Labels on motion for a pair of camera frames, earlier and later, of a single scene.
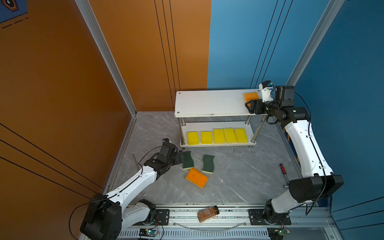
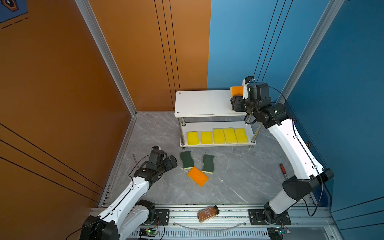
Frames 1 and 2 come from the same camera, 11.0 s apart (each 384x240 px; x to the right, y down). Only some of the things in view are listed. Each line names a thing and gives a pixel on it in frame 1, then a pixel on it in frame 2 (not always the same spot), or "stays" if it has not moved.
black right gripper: x=258 y=103 to x=236 y=103
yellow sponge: x=230 y=135 stays
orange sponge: x=197 y=177 to x=236 y=91
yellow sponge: x=241 y=135 stays
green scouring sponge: x=188 y=161 stays
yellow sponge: x=219 y=137 stays
